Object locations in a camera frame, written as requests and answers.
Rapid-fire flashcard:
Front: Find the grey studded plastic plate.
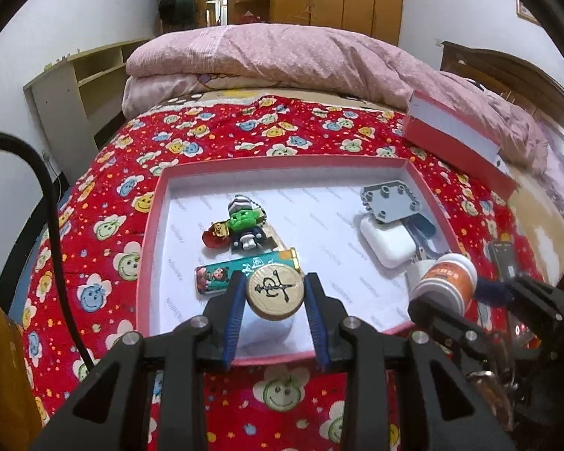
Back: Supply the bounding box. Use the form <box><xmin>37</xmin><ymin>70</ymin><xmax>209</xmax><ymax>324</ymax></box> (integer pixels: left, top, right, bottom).
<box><xmin>361</xmin><ymin>181</ymin><xmax>421</xmax><ymax>222</ymax></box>

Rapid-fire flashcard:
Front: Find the teal toothpaste tube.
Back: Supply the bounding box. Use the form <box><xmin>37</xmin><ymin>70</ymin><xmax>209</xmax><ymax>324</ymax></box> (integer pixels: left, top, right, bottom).
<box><xmin>195</xmin><ymin>249</ymin><xmax>302</xmax><ymax>299</ymax></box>

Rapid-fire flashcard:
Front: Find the pale wooden shelf unit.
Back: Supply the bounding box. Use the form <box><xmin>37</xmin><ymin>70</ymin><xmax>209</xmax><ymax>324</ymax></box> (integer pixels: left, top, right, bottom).
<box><xmin>23</xmin><ymin>40</ymin><xmax>149</xmax><ymax>165</ymax></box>

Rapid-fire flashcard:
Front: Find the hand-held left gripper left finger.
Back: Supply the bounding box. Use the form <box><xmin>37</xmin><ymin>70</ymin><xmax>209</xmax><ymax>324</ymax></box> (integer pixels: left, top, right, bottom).
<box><xmin>30</xmin><ymin>270</ymin><xmax>250</xmax><ymax>451</ymax></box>

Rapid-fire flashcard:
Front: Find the small red toy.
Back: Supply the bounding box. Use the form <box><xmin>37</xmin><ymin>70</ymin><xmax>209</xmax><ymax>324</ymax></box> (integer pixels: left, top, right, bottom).
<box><xmin>201</xmin><ymin>220</ymin><xmax>233</xmax><ymax>248</ymax></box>

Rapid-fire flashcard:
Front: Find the yellow wooden furniture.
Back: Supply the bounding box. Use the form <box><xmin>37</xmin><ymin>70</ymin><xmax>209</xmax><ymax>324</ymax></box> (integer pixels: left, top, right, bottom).
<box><xmin>0</xmin><ymin>291</ymin><xmax>43</xmax><ymax>451</ymax></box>

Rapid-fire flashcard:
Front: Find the metal key bunch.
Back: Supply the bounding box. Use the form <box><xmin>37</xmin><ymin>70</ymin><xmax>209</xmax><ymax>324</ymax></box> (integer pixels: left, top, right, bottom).
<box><xmin>465</xmin><ymin>366</ymin><xmax>515</xmax><ymax>433</ymax></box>

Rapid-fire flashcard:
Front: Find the pink quilt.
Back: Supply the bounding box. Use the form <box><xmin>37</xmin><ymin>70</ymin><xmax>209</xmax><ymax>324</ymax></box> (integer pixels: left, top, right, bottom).
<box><xmin>123</xmin><ymin>24</ymin><xmax>550</xmax><ymax>165</ymax></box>

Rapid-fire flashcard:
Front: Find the red smiley printed blanket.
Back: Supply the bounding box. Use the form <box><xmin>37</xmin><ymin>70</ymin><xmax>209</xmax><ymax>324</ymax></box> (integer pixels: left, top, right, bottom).
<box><xmin>21</xmin><ymin>96</ymin><xmax>546</xmax><ymax>451</ymax></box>

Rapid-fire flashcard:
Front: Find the red cardboard box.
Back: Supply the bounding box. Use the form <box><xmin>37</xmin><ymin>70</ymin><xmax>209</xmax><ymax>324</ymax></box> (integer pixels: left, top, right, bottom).
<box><xmin>136</xmin><ymin>157</ymin><xmax>466</xmax><ymax>367</ymax></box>

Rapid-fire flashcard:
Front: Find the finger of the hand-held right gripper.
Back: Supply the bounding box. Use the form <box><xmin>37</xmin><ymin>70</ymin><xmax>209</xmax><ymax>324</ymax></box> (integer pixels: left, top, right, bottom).
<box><xmin>406</xmin><ymin>297</ymin><xmax>495</xmax><ymax>354</ymax></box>
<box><xmin>472</xmin><ymin>275</ymin><xmax>564</xmax><ymax>326</ymax></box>

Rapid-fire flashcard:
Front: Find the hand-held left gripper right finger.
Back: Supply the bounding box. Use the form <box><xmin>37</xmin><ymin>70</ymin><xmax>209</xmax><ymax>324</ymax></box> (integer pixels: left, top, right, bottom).
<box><xmin>303</xmin><ymin>272</ymin><xmax>518</xmax><ymax>451</ymax></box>

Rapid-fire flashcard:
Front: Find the dark wooden headboard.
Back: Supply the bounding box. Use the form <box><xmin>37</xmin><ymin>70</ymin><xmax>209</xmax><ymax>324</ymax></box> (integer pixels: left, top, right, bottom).
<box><xmin>441</xmin><ymin>41</ymin><xmax>564</xmax><ymax>184</ymax></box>

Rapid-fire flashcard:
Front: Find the dark grey small box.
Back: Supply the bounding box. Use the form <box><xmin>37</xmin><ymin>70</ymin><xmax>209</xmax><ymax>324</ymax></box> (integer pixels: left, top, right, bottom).
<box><xmin>488</xmin><ymin>241</ymin><xmax>520</xmax><ymax>283</ymax></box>

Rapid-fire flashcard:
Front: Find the framed wall picture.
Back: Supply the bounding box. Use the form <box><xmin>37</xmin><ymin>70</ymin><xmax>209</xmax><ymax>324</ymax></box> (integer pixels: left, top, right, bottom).
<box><xmin>517</xmin><ymin>0</ymin><xmax>541</xmax><ymax>26</ymax></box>

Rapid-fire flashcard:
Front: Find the white earbuds case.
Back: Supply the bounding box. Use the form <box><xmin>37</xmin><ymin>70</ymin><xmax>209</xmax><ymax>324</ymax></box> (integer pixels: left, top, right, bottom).
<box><xmin>359</xmin><ymin>216</ymin><xmax>417</xmax><ymax>269</ymax></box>

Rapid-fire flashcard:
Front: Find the grey plastic block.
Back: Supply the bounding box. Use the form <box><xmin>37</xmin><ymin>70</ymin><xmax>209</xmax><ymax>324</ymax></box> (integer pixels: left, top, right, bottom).
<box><xmin>406</xmin><ymin>257</ymin><xmax>435</xmax><ymax>299</ymax></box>

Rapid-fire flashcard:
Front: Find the white bottle orange label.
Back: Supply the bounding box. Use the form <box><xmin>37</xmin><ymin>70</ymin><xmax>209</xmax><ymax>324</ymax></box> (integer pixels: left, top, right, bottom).
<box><xmin>412</xmin><ymin>253</ymin><xmax>479</xmax><ymax>313</ymax></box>

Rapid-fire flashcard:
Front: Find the dark hanging jacket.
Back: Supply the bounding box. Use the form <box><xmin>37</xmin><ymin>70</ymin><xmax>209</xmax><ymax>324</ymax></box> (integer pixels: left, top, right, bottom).
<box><xmin>158</xmin><ymin>0</ymin><xmax>197</xmax><ymax>33</ymax></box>

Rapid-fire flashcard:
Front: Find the black cable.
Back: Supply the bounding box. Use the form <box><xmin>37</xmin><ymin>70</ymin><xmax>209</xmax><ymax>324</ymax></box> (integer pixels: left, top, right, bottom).
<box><xmin>0</xmin><ymin>130</ymin><xmax>97</xmax><ymax>372</ymax></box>

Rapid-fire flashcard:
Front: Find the round wooden chess piece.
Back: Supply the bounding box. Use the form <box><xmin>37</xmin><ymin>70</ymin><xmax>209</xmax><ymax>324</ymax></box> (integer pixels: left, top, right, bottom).
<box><xmin>244</xmin><ymin>263</ymin><xmax>306</xmax><ymax>322</ymax></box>

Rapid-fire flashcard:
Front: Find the green troll keychain figure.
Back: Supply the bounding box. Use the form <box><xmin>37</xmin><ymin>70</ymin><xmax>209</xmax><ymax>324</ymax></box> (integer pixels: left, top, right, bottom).
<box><xmin>226</xmin><ymin>192</ymin><xmax>270</xmax><ymax>251</ymax></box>

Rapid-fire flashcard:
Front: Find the red box lid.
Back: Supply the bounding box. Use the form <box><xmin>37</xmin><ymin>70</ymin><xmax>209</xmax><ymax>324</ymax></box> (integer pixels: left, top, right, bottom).
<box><xmin>401</xmin><ymin>89</ymin><xmax>518</xmax><ymax>200</ymax></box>

